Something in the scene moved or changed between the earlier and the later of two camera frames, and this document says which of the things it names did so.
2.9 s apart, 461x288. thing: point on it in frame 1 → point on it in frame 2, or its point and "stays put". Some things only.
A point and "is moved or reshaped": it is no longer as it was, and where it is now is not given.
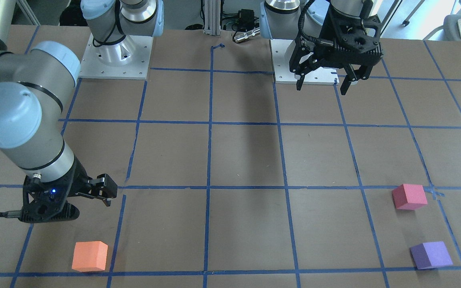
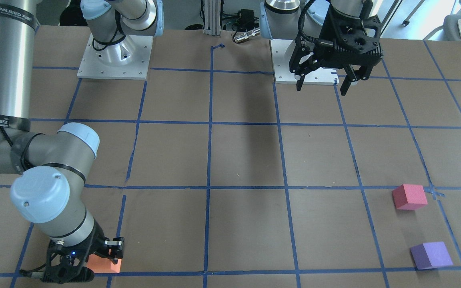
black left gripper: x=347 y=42 stays put
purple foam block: x=430 y=255 stays put
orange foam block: x=90 y=256 is moved or reshaped
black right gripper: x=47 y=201 → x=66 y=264
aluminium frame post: x=212 y=24 stays put
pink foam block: x=408 y=197 stays put
